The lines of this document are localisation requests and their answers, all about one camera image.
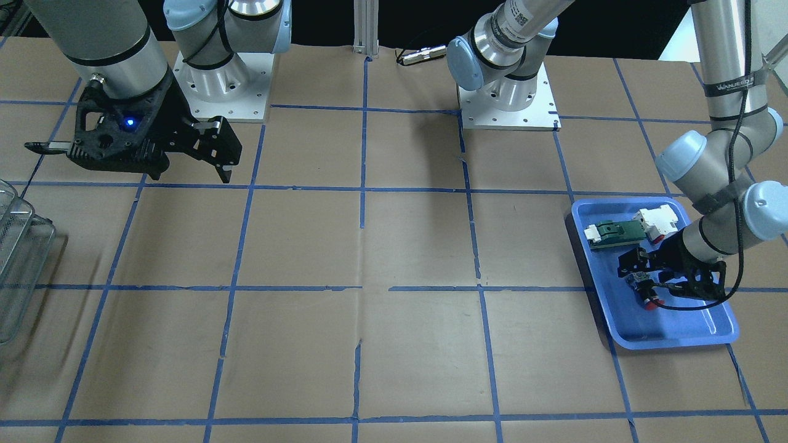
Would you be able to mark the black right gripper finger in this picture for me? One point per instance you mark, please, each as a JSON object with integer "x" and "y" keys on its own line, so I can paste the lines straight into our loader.
{"x": 215, "y": 142}
{"x": 55, "y": 147}

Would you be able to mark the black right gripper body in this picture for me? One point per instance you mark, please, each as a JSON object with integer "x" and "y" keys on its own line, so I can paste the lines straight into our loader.
{"x": 165, "y": 115}

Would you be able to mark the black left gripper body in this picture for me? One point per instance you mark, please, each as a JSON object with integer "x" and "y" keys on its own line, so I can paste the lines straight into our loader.
{"x": 672, "y": 251}

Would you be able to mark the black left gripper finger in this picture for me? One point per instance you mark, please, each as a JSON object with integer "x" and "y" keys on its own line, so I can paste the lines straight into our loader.
{"x": 634, "y": 261}
{"x": 678, "y": 288}

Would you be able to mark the red emergency stop button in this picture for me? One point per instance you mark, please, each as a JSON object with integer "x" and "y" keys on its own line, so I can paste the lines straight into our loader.
{"x": 644, "y": 286}

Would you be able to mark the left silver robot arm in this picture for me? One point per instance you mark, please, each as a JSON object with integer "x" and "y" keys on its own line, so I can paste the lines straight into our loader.
{"x": 735, "y": 212}

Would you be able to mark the white circuit breaker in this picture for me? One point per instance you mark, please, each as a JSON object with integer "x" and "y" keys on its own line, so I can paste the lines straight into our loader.
{"x": 657, "y": 224}

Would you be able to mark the green terminal block module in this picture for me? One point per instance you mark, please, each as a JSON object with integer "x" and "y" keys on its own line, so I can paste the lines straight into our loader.
{"x": 609, "y": 233}

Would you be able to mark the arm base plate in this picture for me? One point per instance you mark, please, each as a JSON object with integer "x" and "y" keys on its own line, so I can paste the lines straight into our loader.
{"x": 238, "y": 91}
{"x": 508, "y": 104}

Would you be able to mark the wire mesh shelf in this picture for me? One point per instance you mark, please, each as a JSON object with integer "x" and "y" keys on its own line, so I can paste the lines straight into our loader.
{"x": 26, "y": 240}

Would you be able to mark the rear aluminium frame post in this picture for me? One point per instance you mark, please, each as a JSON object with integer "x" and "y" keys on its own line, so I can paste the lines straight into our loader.
{"x": 365, "y": 19}

